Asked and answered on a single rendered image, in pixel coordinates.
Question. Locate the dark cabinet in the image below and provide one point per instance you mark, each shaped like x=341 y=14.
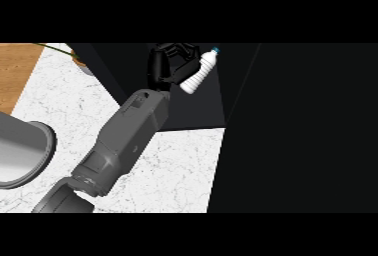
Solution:
x=196 y=110

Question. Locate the white plastic water bottle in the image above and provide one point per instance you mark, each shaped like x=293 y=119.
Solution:
x=200 y=73

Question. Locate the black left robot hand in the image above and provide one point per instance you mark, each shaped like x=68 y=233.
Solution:
x=158 y=66

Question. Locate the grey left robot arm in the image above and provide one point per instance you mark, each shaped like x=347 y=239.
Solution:
x=127 y=133

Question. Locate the dark grey cabinet door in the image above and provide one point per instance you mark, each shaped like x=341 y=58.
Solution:
x=304 y=133

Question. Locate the grey metal pot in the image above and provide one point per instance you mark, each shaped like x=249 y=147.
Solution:
x=22 y=150

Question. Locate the green plant stem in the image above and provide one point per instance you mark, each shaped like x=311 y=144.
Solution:
x=56 y=49

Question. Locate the brown plant pot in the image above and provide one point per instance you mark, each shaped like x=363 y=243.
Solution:
x=81 y=64

